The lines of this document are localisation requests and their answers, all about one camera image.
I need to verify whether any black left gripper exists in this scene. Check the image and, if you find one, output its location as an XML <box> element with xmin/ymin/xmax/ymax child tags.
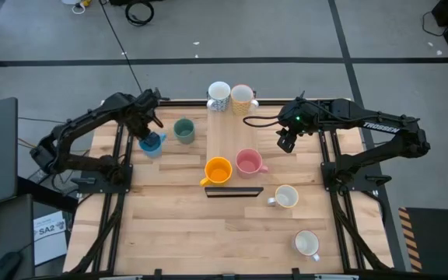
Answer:
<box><xmin>128</xmin><ymin>110</ymin><xmax>162</xmax><ymax>147</ymax></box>

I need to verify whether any blue mug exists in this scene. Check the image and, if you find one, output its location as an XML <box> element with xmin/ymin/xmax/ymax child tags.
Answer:
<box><xmin>138</xmin><ymin>131</ymin><xmax>168</xmax><ymax>159</ymax></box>

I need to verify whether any green mug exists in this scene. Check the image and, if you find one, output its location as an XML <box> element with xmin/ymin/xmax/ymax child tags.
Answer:
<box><xmin>173</xmin><ymin>117</ymin><xmax>196</xmax><ymax>145</ymax></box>

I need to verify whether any pink faceted mug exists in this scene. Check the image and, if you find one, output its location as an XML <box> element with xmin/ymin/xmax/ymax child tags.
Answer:
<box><xmin>234</xmin><ymin>148</ymin><xmax>270</xmax><ymax>179</ymax></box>

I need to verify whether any white mug orange leaf pattern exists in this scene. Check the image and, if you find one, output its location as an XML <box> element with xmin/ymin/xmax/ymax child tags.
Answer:
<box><xmin>267</xmin><ymin>184</ymin><xmax>300</xmax><ymax>209</ymax></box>

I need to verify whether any yellow patterned mug pink rim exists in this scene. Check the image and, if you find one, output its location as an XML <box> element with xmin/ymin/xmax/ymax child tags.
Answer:
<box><xmin>230</xmin><ymin>84</ymin><xmax>260</xmax><ymax>116</ymax></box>

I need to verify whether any yellow faceted mug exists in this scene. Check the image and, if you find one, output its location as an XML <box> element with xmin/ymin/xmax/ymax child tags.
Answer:
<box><xmin>199</xmin><ymin>156</ymin><xmax>233</xmax><ymax>187</ymax></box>

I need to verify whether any white mug dark geometric pattern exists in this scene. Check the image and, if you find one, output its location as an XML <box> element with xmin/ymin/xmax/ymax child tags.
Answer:
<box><xmin>206</xmin><ymin>80</ymin><xmax>232</xmax><ymax>113</ymax></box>

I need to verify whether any white mug red rim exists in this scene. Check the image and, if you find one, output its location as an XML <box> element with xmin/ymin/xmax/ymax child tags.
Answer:
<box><xmin>290</xmin><ymin>229</ymin><xmax>321</xmax><ymax>263</ymax></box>

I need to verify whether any white SA2 label sheet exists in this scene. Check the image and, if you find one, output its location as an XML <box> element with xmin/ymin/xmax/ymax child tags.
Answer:
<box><xmin>33</xmin><ymin>210</ymin><xmax>68</xmax><ymax>242</ymax></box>

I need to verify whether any plain white paper sheet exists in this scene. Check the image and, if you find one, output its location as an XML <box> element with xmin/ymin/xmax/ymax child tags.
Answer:
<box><xmin>33</xmin><ymin>233</ymin><xmax>68</xmax><ymax>267</ymax></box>

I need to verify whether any gray desk top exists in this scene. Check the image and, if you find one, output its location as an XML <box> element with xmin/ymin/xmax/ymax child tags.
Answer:
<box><xmin>0</xmin><ymin>193</ymin><xmax>35</xmax><ymax>280</ymax></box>

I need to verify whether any black hazard-striped floor mat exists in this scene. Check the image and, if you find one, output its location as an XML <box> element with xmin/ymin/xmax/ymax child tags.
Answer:
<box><xmin>397</xmin><ymin>206</ymin><xmax>448</xmax><ymax>273</ymax></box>

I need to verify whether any black computer mouse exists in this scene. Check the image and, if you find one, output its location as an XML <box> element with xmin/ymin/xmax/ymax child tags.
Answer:
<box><xmin>0</xmin><ymin>250</ymin><xmax>23</xmax><ymax>280</ymax></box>

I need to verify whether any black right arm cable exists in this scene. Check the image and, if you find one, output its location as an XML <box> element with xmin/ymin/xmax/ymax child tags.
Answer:
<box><xmin>242</xmin><ymin>114</ymin><xmax>287</xmax><ymax>128</ymax></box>

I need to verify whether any black aluminium table frame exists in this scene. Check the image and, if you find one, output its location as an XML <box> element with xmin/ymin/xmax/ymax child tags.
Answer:
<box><xmin>62</xmin><ymin>88</ymin><xmax>394</xmax><ymax>280</ymax></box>

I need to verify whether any wooden shelf black metal frame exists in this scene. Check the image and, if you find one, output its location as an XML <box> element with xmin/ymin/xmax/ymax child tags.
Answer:
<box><xmin>204</xmin><ymin>91</ymin><xmax>264</xmax><ymax>198</ymax></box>

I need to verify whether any long black floor cable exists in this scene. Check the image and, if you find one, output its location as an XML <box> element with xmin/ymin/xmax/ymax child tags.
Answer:
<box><xmin>98</xmin><ymin>0</ymin><xmax>149</xmax><ymax>100</ymax></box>

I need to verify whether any coiled black cable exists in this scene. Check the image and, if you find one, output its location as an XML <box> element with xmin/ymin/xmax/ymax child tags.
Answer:
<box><xmin>124</xmin><ymin>0</ymin><xmax>156</xmax><ymax>27</ymax></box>

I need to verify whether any yellow floor cable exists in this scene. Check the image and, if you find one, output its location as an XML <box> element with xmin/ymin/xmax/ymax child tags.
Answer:
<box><xmin>17</xmin><ymin>138</ymin><xmax>38</xmax><ymax>151</ymax></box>

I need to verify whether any white plug with cable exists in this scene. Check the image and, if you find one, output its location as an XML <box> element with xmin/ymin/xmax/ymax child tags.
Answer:
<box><xmin>61</xmin><ymin>0</ymin><xmax>93</xmax><ymax>16</ymax></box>

